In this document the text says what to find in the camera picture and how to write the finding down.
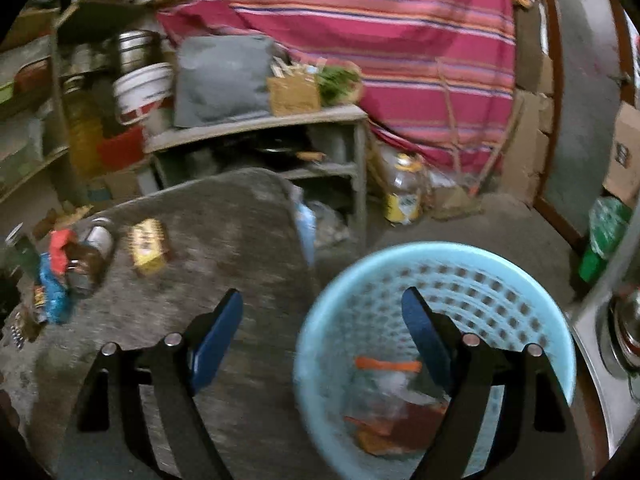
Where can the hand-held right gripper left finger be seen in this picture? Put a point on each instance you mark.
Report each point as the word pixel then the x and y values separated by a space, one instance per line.
pixel 215 345

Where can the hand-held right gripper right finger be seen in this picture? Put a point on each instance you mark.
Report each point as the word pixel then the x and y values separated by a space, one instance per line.
pixel 425 330

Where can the light blue plastic basket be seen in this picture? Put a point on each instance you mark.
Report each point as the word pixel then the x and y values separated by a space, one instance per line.
pixel 375 285

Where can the orange snack wrapper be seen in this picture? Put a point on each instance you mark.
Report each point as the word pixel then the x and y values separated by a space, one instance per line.
pixel 385 435

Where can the blue snack packet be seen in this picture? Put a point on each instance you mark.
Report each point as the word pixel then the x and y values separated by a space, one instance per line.
pixel 55 295

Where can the red packet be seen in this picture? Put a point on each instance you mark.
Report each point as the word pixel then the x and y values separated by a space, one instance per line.
pixel 61 250

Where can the yellow cardboard box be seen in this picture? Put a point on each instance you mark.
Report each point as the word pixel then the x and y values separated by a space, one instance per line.
pixel 149 247

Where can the oil bottle with yellow label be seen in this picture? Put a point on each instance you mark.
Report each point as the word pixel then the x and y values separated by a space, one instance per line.
pixel 402 200

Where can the brown bottle with white label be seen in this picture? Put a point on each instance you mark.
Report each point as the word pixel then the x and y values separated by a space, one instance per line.
pixel 92 255

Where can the purple pill blister pack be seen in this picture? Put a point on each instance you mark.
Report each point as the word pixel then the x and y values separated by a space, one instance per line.
pixel 20 332

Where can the steel kettle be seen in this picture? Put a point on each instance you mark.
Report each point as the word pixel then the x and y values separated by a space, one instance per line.
pixel 627 325

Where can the green plastic bag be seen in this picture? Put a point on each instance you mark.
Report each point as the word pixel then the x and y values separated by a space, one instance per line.
pixel 605 230

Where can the wooden stick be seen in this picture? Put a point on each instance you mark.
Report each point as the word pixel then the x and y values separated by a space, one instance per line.
pixel 450 125

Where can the dark green jar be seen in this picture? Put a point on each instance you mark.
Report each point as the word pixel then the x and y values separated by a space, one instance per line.
pixel 22 255

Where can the red plastic basket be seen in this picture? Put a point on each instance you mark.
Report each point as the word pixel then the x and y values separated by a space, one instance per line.
pixel 120 150

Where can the grey low cabinet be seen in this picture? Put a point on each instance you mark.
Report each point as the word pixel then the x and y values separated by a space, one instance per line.
pixel 260 120

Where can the stack of flattened cardboard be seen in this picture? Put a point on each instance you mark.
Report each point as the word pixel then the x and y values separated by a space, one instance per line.
pixel 530 125

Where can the large yellow oil jug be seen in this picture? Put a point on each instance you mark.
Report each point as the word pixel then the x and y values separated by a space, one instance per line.
pixel 82 135

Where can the leafy greens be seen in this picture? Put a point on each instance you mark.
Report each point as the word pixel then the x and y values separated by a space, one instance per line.
pixel 340 82

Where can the bamboo utensil holder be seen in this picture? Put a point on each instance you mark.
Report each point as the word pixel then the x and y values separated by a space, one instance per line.
pixel 292 95

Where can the white plastic bucket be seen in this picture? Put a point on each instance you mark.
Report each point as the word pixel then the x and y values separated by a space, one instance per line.
pixel 142 92

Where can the grey cushion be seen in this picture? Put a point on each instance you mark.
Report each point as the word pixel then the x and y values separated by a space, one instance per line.
pixel 220 80

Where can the brown cardboard box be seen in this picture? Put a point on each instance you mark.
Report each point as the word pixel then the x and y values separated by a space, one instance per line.
pixel 625 155

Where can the wooden framed door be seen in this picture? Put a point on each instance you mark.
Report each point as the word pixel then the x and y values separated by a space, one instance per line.
pixel 580 110

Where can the wooden shelf unit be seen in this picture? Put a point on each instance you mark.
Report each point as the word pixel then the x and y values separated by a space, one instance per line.
pixel 55 110

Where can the red striped cloth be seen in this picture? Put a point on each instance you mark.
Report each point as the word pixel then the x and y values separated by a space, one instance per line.
pixel 375 35

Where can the steel pot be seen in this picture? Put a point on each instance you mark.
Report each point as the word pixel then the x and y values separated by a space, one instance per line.
pixel 137 50

